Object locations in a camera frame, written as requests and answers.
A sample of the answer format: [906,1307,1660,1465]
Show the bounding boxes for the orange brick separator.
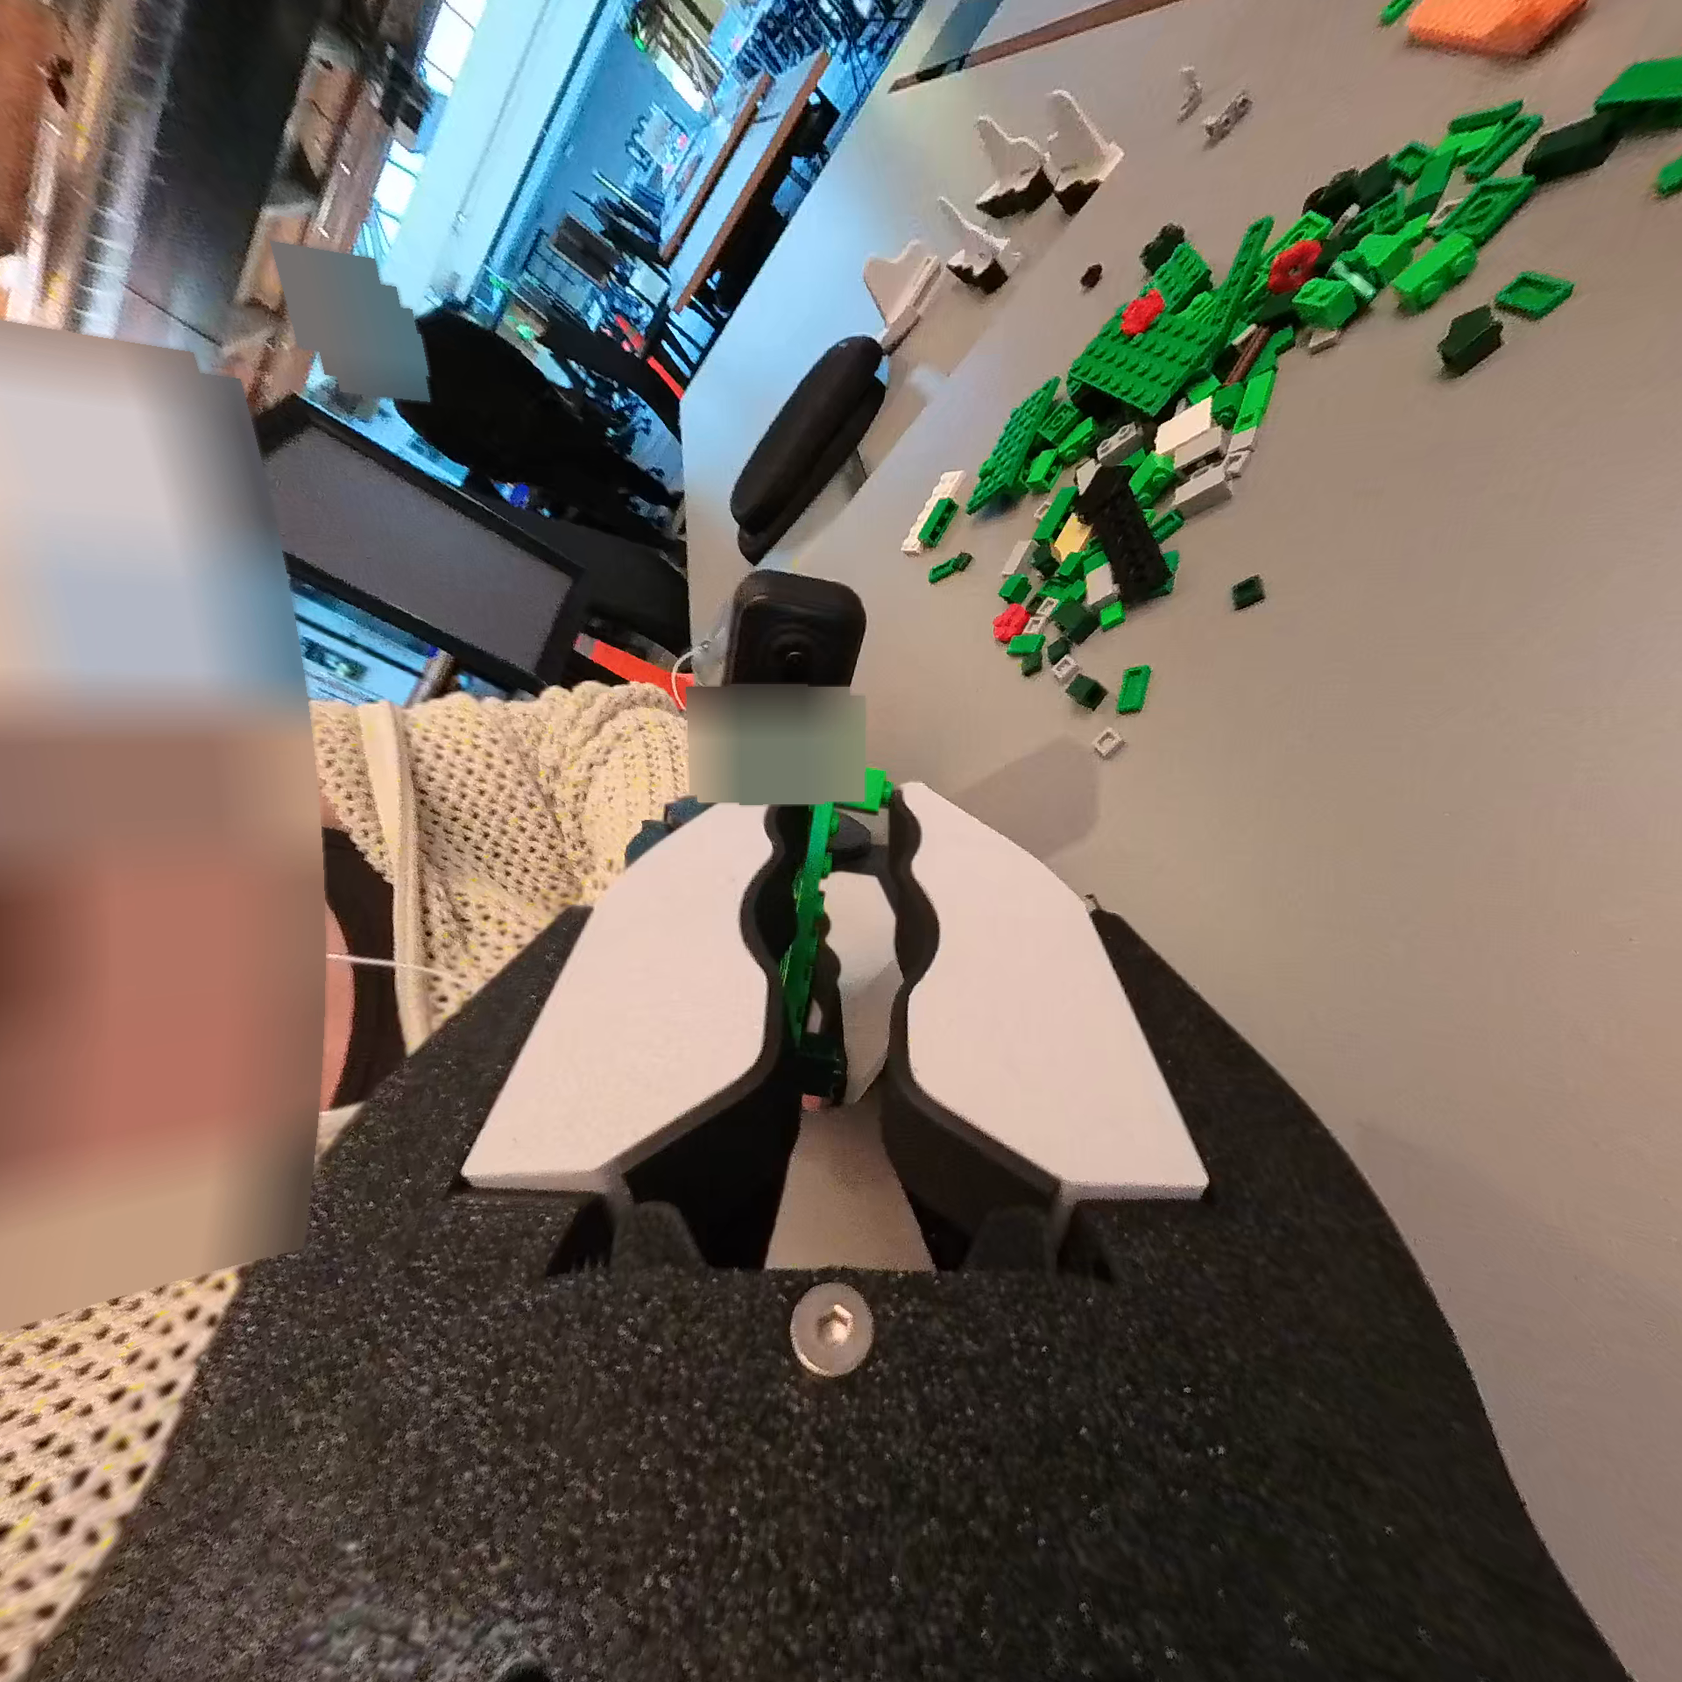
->
[1404,0,1588,58]

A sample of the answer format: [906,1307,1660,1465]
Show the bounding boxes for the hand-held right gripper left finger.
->
[461,799,798,1224]

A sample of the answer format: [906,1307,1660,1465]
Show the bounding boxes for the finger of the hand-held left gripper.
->
[825,861,911,1107]

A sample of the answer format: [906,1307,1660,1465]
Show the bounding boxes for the green holed lego plate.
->
[774,789,846,1104]

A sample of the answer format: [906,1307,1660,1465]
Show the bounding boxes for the black desk monitor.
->
[256,394,590,700]

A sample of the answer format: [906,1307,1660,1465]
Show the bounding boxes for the white and black fin piece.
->
[937,196,1018,297]
[865,241,943,354]
[1044,91,1127,215]
[976,116,1055,221]

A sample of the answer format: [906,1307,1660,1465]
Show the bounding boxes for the person's black undershirt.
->
[322,828,412,1107]

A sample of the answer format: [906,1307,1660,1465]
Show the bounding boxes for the pile of loose lego pieces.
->
[899,58,1682,762]

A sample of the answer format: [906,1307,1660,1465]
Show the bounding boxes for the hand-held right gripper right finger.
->
[884,782,1208,1224]

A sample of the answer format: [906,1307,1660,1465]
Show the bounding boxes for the black oblong case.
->
[731,335,888,564]

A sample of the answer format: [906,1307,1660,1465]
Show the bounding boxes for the person in cream knit sweater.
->
[0,681,696,1651]

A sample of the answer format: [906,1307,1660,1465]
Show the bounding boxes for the wooden office desk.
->
[655,50,844,310]

